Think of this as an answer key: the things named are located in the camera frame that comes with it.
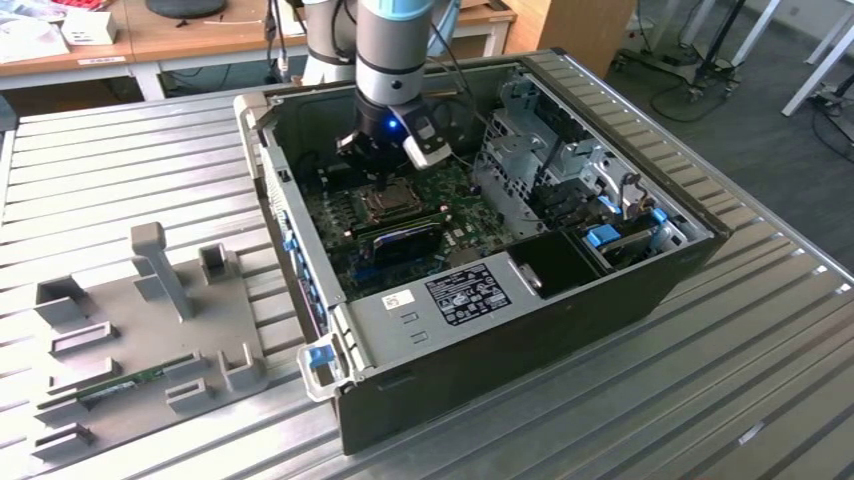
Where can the CPU socket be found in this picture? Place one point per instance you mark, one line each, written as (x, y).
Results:
(373, 219)

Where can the blue drive clip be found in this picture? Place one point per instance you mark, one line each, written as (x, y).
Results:
(657, 216)

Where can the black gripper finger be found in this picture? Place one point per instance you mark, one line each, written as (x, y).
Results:
(399, 157)
(349, 149)

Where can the wooden desk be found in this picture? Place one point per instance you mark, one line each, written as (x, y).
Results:
(200, 35)

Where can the white cardboard box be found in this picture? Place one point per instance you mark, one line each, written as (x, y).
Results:
(89, 25)

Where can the red small items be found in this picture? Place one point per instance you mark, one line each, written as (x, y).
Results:
(80, 4)

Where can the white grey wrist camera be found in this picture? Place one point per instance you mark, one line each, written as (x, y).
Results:
(427, 142)

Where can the silver power supply unit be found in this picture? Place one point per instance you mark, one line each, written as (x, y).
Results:
(380, 330)

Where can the green motherboard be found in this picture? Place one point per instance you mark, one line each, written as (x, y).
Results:
(467, 220)

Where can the black grey PC case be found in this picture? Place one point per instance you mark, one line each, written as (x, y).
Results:
(500, 360)

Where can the silver drive cage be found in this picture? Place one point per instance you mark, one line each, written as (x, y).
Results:
(513, 150)

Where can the green RAM stick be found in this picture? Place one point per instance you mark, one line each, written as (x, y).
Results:
(120, 384)

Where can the white table frame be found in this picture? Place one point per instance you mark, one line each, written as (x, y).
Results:
(822, 75)

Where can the blue case latch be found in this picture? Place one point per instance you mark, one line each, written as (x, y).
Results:
(317, 357)

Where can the black graphics card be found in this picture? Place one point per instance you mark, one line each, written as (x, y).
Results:
(407, 247)

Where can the blue bracket clip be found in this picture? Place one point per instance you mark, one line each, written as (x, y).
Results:
(287, 246)

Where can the wooden cabinet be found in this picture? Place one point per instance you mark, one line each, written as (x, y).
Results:
(587, 30)

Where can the hard disk in blue carrier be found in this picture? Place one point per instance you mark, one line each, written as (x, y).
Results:
(603, 235)

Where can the blue expansion slot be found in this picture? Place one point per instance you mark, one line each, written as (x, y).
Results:
(369, 275)

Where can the black round cushion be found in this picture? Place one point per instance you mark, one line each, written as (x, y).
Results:
(186, 7)

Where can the grey parts rack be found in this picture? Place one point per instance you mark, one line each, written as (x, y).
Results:
(133, 345)

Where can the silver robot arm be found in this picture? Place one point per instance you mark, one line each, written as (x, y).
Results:
(389, 65)

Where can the black wheeled stand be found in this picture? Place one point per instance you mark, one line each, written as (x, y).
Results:
(716, 45)

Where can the white plastic bag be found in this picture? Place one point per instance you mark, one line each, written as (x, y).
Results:
(26, 40)

